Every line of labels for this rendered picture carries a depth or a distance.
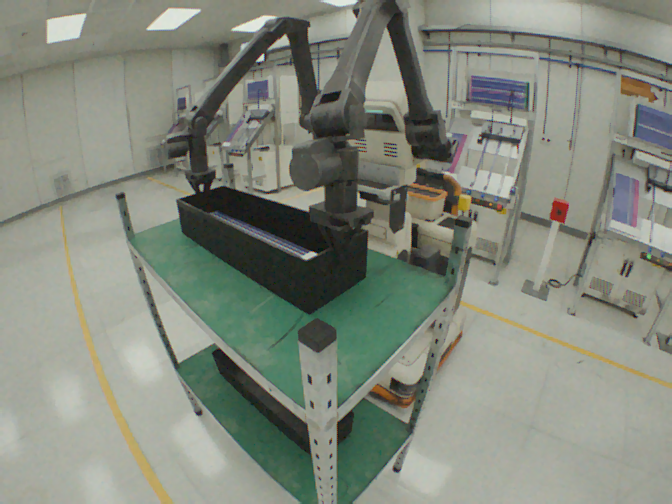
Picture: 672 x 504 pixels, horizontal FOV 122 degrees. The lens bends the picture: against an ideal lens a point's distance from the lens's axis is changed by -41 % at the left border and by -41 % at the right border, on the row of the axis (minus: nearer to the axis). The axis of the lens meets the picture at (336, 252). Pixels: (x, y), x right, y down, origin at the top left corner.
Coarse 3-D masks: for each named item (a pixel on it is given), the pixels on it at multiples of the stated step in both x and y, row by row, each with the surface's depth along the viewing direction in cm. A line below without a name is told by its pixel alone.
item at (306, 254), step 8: (216, 216) 90; (224, 216) 89; (232, 224) 84; (240, 224) 84; (248, 224) 83; (248, 232) 79; (256, 232) 79; (264, 232) 79; (272, 240) 74; (280, 240) 74; (288, 248) 70; (296, 248) 70; (304, 256) 67; (312, 256) 67
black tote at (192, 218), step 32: (224, 192) 96; (192, 224) 81; (224, 224) 67; (256, 224) 89; (288, 224) 79; (224, 256) 73; (256, 256) 62; (288, 256) 54; (320, 256) 54; (352, 256) 61; (288, 288) 58; (320, 288) 57
